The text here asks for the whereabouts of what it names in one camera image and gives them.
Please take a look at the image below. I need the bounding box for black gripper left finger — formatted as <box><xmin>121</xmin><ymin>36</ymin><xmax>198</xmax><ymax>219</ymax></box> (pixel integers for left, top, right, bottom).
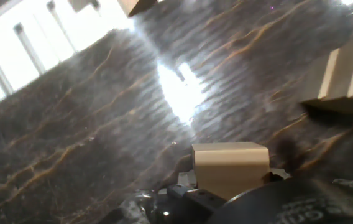
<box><xmin>156</xmin><ymin>170</ymin><xmax>227</xmax><ymax>224</ymax></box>

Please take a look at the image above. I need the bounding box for small wooden cube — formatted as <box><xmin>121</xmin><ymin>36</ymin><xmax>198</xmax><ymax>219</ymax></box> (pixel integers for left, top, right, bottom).
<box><xmin>116</xmin><ymin>0</ymin><xmax>159</xmax><ymax>18</ymax></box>
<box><xmin>67</xmin><ymin>0</ymin><xmax>100</xmax><ymax>13</ymax></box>

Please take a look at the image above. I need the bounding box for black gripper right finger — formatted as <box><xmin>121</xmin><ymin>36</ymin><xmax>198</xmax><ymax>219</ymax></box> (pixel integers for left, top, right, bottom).
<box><xmin>263</xmin><ymin>167</ymin><xmax>291</xmax><ymax>184</ymax></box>

